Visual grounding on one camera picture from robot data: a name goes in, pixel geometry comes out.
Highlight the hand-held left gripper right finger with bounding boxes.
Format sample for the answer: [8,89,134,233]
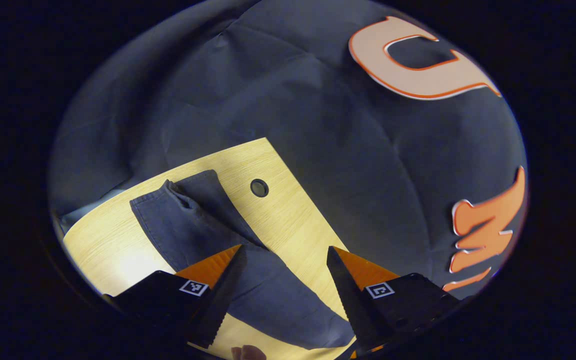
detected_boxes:
[326,245,461,356]

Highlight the dark blue jeans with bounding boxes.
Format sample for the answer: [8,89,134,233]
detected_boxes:
[129,169,356,351]

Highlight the black backdrop cloth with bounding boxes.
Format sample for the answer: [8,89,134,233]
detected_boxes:
[48,0,529,301]

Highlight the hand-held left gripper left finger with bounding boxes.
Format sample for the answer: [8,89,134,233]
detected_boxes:
[105,244,247,350]

